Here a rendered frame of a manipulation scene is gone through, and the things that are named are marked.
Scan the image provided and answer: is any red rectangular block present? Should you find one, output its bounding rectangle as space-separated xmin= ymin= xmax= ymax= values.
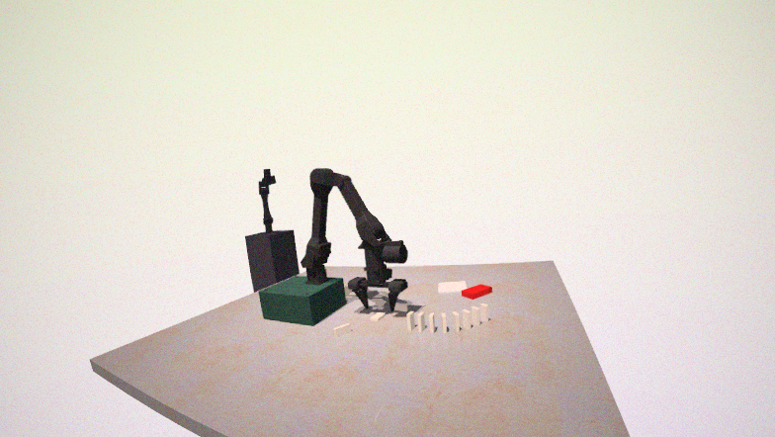
xmin=462 ymin=285 xmax=492 ymax=300

